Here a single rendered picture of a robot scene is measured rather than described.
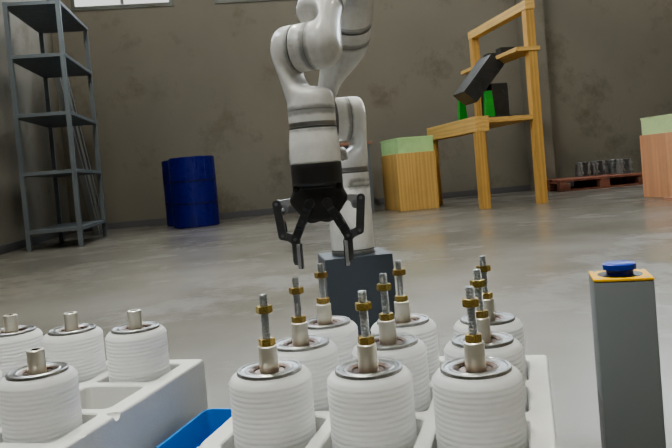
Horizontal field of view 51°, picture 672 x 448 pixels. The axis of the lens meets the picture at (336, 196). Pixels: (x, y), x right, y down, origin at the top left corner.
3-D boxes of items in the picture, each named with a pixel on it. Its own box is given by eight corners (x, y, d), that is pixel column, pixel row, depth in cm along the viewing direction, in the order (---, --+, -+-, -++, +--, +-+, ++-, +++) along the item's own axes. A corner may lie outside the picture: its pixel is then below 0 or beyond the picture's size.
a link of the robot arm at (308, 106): (269, 131, 102) (322, 125, 98) (260, 25, 102) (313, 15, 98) (293, 131, 109) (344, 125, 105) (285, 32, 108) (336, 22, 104)
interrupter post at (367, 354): (368, 377, 76) (365, 347, 76) (353, 373, 78) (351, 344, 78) (383, 371, 78) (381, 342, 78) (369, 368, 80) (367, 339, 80)
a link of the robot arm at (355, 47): (316, 12, 134) (364, 10, 137) (308, 125, 153) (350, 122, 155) (327, 36, 128) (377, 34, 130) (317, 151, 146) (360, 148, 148)
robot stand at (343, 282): (329, 387, 156) (317, 253, 155) (390, 379, 157) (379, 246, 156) (337, 407, 142) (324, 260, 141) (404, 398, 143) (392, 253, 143)
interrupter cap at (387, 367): (366, 387, 73) (365, 380, 73) (321, 375, 79) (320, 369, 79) (416, 369, 78) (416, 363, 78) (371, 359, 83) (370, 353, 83)
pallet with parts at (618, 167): (617, 183, 963) (615, 158, 962) (652, 183, 881) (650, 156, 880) (535, 190, 948) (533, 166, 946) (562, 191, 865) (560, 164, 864)
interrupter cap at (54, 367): (32, 366, 94) (32, 361, 94) (81, 365, 92) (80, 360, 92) (-9, 384, 87) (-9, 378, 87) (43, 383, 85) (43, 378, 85)
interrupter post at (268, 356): (283, 373, 81) (281, 344, 81) (264, 377, 80) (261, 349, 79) (274, 368, 83) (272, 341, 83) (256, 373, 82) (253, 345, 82)
